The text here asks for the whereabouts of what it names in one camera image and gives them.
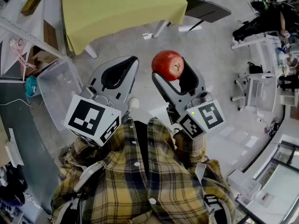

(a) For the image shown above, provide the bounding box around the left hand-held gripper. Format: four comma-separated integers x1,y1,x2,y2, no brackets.
63,56,140,147

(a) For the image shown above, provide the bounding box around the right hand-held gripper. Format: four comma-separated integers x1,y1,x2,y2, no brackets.
151,57,227,140

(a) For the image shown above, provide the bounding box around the red apple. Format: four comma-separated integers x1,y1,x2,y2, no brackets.
151,50,185,81

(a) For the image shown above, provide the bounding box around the person's right forearm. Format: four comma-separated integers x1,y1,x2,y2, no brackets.
174,131,208,165

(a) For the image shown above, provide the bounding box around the person's left forearm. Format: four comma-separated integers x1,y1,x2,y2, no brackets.
67,131,110,170

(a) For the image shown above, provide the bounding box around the person's white shoe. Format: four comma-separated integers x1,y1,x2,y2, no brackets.
128,97,140,110

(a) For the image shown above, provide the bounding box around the clear plastic storage bin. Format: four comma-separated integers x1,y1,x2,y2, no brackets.
36,56,84,132

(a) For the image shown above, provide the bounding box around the table with green tablecloth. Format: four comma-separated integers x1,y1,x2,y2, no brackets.
57,0,188,55

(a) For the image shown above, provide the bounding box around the black bag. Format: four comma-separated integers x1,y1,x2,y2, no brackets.
248,62,263,74

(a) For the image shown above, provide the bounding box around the cardboard box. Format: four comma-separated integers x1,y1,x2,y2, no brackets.
25,45,59,77

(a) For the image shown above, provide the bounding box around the white wheeled cart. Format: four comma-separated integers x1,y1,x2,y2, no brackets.
230,73,278,113

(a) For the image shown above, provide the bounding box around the blue chair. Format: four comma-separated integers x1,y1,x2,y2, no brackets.
179,0,232,32

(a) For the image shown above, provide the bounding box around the teal bag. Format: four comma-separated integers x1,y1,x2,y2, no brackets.
24,75,38,99

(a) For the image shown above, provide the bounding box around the pink desk lamp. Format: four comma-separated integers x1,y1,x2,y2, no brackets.
9,37,37,77

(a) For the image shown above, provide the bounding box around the grey curved desk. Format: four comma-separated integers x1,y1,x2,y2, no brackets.
0,80,59,214

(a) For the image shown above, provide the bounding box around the person's yellow plaid shirt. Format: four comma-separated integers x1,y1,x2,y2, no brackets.
51,117,236,224

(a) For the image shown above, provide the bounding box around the wooden box with flowers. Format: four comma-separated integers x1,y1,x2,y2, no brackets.
20,0,43,17

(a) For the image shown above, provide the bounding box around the black harness buckle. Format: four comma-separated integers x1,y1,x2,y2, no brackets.
203,194,228,219

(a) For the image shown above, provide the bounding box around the white perforated shelf rail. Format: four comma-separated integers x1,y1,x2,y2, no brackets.
0,15,68,60

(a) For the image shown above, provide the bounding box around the white harness strap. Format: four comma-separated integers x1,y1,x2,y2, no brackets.
73,161,105,192

